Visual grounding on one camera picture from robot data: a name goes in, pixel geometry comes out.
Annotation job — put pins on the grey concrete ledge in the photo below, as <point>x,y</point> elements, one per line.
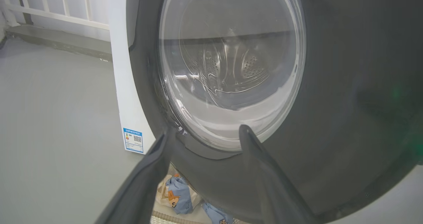
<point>59,40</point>

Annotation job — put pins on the dark grey round washer door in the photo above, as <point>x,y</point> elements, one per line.
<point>330,85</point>

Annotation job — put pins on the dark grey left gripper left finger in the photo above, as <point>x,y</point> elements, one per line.
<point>145,187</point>

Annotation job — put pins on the blue cartoon print garment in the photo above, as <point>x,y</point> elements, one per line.
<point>178,197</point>

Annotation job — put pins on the steel perforated washer drum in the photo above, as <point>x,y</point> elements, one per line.
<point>211,62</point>

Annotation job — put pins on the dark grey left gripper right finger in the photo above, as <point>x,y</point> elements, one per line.
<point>274,191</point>

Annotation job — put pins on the cream fabric garment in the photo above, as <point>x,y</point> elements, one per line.
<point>161,192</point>

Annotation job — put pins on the white metal railing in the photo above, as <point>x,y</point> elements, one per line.
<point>53,15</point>

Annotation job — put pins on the white front-load washing machine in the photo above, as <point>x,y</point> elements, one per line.
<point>127,85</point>

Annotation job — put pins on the blue energy label sticker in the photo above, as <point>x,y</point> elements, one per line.
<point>133,140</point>

